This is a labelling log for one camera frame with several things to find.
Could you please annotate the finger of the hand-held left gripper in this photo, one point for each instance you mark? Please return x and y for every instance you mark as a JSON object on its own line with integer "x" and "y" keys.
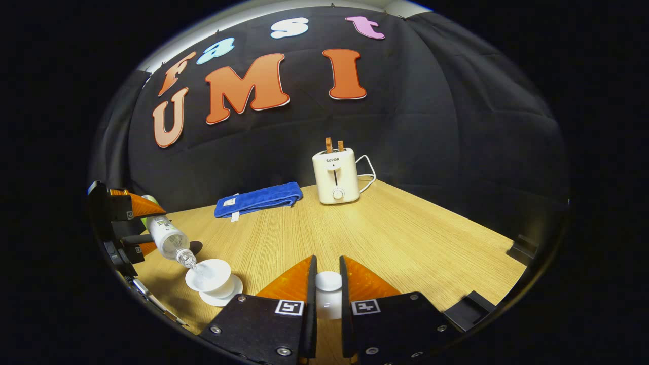
{"x": 137, "y": 239}
{"x": 144, "y": 207}

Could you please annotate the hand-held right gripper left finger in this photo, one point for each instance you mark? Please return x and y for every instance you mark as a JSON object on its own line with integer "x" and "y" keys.
{"x": 312, "y": 324}

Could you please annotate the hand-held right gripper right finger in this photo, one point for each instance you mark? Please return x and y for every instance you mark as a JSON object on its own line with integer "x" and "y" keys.
{"x": 346, "y": 324}

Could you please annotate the clear water bottle green label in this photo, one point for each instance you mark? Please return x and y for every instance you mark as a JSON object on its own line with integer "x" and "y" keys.
{"x": 165, "y": 235}

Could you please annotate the white teacup lid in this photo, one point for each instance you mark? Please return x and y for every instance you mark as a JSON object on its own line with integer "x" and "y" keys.
{"x": 328, "y": 289}

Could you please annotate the dark round coaster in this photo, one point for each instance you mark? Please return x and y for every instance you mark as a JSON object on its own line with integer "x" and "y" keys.
{"x": 196, "y": 247}

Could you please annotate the white teacup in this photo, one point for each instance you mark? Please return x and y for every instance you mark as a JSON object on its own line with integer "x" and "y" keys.
{"x": 215, "y": 279}

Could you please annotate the white saucer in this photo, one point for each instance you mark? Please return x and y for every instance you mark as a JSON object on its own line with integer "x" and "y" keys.
{"x": 230, "y": 296}

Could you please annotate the blue folded towel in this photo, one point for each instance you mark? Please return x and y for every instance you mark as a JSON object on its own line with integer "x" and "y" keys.
{"x": 258, "y": 197}

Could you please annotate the white toaster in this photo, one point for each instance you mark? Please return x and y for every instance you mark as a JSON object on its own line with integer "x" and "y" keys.
{"x": 334, "y": 177}

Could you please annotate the black backdrop cloth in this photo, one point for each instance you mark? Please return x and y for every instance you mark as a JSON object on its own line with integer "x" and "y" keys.
{"x": 431, "y": 126}

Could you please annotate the black table bracket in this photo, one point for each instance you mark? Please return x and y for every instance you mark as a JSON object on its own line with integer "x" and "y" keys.
{"x": 469, "y": 310}
{"x": 522, "y": 249}

